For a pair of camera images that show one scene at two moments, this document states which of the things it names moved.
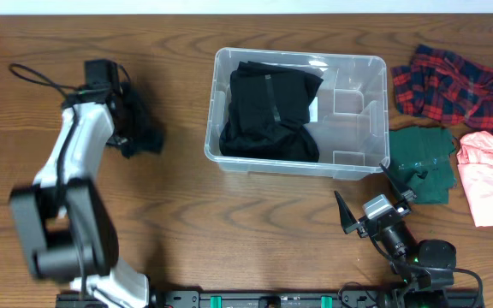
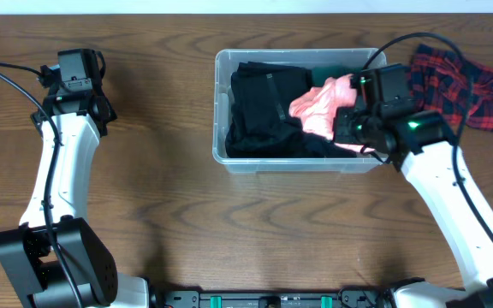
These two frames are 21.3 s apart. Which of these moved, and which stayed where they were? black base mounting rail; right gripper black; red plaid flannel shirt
Moved: right gripper black
Stayed: black base mounting rail; red plaid flannel shirt
